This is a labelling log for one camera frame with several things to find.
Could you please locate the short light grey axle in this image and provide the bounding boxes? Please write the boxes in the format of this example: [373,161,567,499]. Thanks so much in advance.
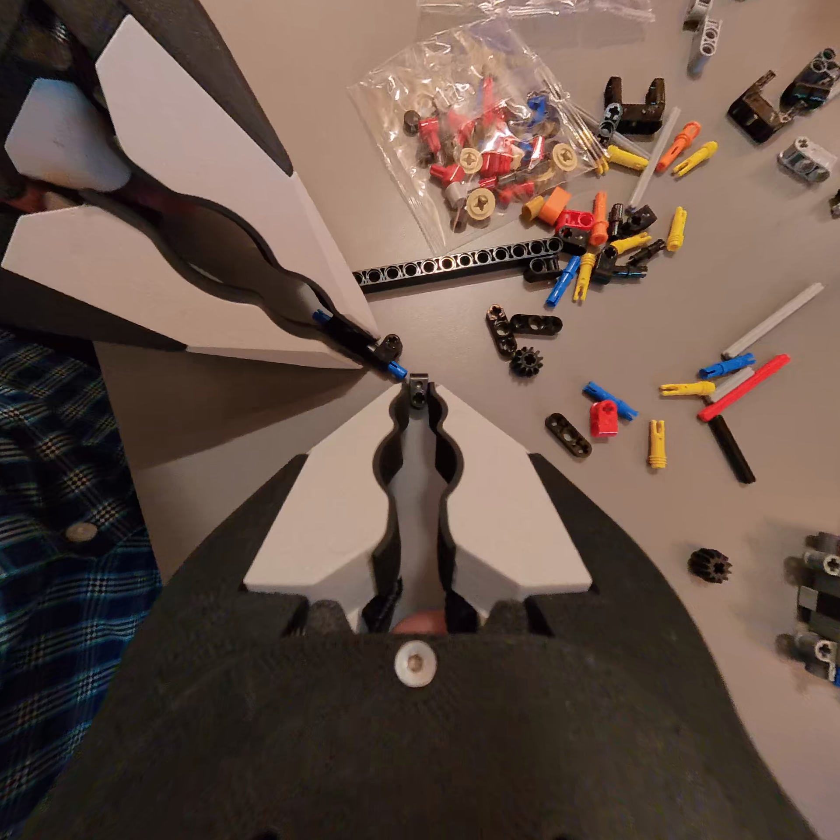
[705,365,756,405]

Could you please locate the cluster of black connectors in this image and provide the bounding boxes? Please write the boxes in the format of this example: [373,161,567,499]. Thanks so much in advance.
[523,203,667,286]

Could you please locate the light grey connector block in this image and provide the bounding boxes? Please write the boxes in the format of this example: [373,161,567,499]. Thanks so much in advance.
[777,136,840,184]

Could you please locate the black perpendicular connector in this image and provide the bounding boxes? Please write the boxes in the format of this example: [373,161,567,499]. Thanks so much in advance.
[784,49,840,110]

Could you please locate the long black axle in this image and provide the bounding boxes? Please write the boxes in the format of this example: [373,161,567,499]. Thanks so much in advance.
[707,413,757,486]

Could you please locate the blue plaid shirt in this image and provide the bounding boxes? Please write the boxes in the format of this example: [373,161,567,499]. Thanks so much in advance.
[0,328,165,840]

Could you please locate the black axle with blue pins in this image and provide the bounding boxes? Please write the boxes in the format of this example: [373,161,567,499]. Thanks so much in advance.
[312,308,409,380]

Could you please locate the partly built lego model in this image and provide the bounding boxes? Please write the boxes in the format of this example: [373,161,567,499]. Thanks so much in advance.
[776,533,840,686]

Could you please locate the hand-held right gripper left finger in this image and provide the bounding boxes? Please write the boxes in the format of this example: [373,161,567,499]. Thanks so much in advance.
[243,386,411,631]

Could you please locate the long black beam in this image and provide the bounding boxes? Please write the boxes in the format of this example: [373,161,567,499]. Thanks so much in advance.
[352,237,564,295]

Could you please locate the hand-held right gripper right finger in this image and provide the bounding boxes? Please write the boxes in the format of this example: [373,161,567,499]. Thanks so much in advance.
[428,385,593,634]

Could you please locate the clear bag of small parts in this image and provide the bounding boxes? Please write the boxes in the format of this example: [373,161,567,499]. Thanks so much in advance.
[348,18,614,256]

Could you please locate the black bracket piece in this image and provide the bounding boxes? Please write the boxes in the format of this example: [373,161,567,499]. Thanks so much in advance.
[726,70,799,144]
[598,76,668,140]

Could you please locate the long light grey axle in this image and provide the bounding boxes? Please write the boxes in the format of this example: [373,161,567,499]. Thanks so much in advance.
[721,281,825,359]

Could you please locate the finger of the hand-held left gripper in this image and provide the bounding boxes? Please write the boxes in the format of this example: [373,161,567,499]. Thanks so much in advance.
[0,198,370,368]
[5,14,379,349]

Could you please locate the empty clear plastic bag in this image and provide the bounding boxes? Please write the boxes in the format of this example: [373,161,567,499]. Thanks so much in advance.
[416,0,657,24]

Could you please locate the blue long pin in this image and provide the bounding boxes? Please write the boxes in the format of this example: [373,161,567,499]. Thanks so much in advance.
[582,380,639,421]
[698,352,757,380]
[544,254,582,308]

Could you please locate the medium light grey axle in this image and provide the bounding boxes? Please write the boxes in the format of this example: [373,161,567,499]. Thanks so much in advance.
[626,108,682,211]

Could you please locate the red axle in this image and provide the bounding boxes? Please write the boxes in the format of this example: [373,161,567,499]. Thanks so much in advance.
[696,353,792,423]

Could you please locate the black two-hole liftarm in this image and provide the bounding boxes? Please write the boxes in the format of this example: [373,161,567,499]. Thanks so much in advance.
[544,411,593,459]

